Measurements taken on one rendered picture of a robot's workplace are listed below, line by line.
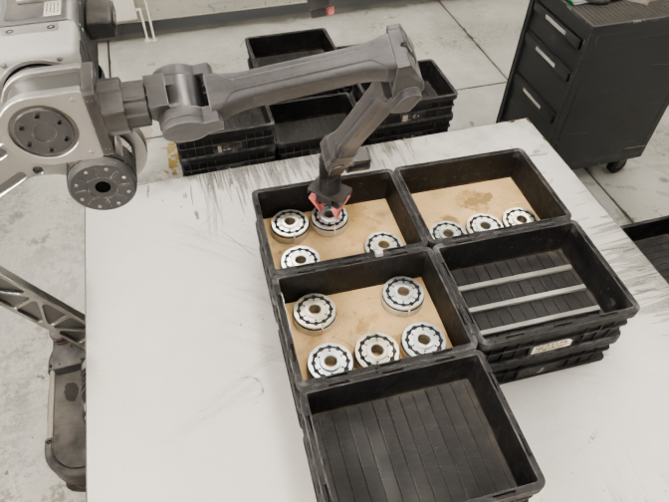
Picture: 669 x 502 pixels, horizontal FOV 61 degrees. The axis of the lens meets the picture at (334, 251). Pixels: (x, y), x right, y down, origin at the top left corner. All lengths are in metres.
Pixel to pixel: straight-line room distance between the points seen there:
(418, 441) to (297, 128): 1.74
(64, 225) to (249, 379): 1.73
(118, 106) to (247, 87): 0.19
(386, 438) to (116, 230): 1.05
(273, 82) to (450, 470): 0.82
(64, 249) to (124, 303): 1.25
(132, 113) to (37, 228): 2.13
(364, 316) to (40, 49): 0.87
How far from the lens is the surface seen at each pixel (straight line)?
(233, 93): 0.94
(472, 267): 1.53
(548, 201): 1.67
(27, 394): 2.47
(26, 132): 0.96
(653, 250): 2.63
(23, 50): 1.00
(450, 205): 1.68
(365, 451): 1.23
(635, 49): 2.80
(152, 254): 1.75
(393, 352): 1.31
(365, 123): 1.16
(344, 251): 1.52
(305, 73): 0.94
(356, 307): 1.41
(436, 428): 1.27
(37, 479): 2.30
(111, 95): 0.93
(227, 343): 1.52
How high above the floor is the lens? 1.97
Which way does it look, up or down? 49 degrees down
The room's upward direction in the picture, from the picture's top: 2 degrees clockwise
